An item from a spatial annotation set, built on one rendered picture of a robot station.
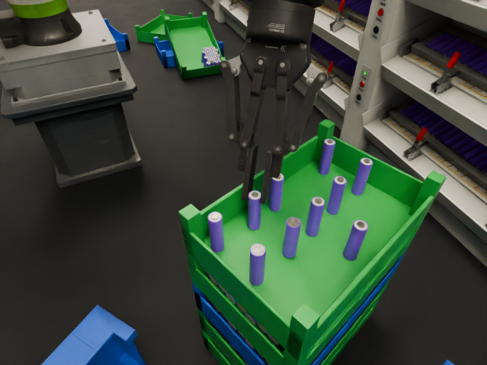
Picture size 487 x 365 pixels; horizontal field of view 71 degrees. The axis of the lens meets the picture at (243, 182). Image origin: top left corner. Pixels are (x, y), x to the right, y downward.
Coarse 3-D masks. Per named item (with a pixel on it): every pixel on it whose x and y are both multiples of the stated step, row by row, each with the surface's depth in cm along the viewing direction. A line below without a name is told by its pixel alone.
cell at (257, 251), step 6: (252, 246) 39; (258, 246) 39; (264, 246) 39; (252, 252) 38; (258, 252) 38; (264, 252) 38; (252, 258) 38; (258, 258) 38; (264, 258) 39; (252, 264) 39; (258, 264) 39; (264, 264) 40; (252, 270) 40; (258, 270) 40; (264, 270) 41; (252, 276) 41; (258, 276) 41; (252, 282) 42; (258, 282) 42
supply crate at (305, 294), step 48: (336, 144) 57; (240, 192) 48; (288, 192) 55; (384, 192) 54; (432, 192) 46; (192, 240) 43; (240, 240) 47; (336, 240) 47; (384, 240) 47; (240, 288) 38; (288, 288) 42; (336, 288) 42; (288, 336) 35
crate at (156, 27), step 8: (160, 16) 202; (168, 16) 203; (176, 16) 202; (192, 16) 198; (152, 24) 196; (160, 24) 204; (136, 32) 183; (144, 32) 182; (152, 32) 196; (160, 32) 196; (144, 40) 185; (152, 40) 183; (160, 40) 182
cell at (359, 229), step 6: (354, 222) 42; (360, 222) 41; (366, 222) 42; (354, 228) 41; (360, 228) 41; (366, 228) 41; (354, 234) 42; (360, 234) 41; (348, 240) 43; (354, 240) 42; (360, 240) 42; (348, 246) 44; (354, 246) 43; (360, 246) 43; (348, 252) 44; (354, 252) 44; (348, 258) 45; (354, 258) 45
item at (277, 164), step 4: (284, 144) 42; (288, 144) 42; (284, 148) 43; (284, 152) 43; (276, 156) 43; (280, 156) 43; (272, 160) 43; (276, 160) 43; (280, 160) 43; (272, 164) 44; (276, 164) 43; (280, 164) 43; (272, 168) 44; (276, 168) 44; (280, 168) 44; (272, 172) 44; (276, 172) 44; (280, 172) 45; (272, 176) 44; (276, 176) 44
